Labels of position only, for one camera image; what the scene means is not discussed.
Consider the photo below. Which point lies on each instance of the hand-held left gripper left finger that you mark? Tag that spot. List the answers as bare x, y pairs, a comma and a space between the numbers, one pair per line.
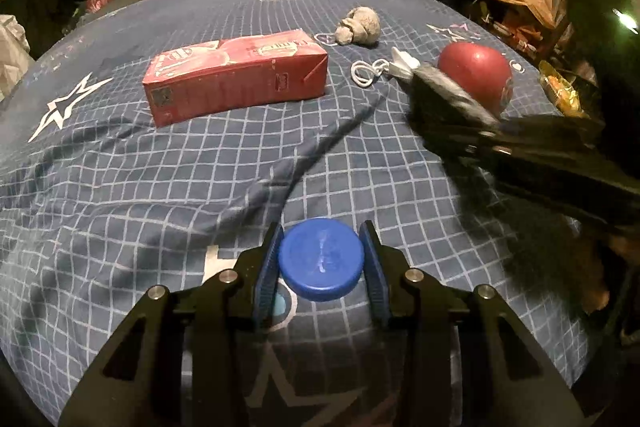
267, 279

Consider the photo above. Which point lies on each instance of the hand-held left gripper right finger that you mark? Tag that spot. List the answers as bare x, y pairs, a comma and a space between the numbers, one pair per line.
375, 279

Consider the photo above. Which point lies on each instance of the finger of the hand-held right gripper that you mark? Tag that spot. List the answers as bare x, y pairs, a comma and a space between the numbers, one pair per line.
450, 92
450, 139

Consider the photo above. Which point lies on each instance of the white face mask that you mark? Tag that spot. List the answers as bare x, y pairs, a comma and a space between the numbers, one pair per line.
400, 64

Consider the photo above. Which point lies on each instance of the blue bottle cap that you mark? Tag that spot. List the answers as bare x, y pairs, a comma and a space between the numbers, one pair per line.
320, 257

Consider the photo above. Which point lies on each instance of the small grey plush toy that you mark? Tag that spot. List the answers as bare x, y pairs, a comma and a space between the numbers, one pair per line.
362, 24

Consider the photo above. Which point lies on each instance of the person's right forearm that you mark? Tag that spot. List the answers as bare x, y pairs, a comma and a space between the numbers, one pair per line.
595, 277

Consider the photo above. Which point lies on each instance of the red apple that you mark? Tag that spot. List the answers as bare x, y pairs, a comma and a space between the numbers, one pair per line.
470, 67

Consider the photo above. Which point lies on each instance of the yellow snack packet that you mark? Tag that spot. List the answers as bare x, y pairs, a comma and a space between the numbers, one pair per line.
560, 87

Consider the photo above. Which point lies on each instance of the blue grid printed bedsheet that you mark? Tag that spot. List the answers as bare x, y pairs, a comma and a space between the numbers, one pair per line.
150, 207

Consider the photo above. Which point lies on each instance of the red drink carton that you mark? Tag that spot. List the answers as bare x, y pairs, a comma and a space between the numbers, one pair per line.
225, 77

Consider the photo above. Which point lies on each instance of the crumpled white sack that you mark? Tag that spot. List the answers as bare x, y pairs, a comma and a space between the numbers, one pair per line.
12, 52

